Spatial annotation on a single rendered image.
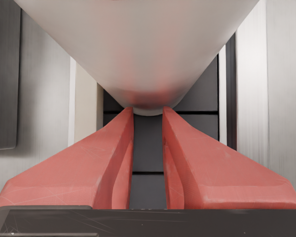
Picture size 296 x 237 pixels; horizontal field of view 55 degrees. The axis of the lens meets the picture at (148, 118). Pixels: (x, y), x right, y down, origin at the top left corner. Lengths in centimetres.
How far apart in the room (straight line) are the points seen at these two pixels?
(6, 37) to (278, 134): 22
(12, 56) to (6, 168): 9
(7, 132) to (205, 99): 15
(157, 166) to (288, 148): 12
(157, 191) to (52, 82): 13
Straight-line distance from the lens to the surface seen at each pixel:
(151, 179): 18
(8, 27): 25
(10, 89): 25
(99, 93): 16
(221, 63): 19
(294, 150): 26
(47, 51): 26
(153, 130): 18
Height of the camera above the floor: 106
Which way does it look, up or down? 86 degrees down
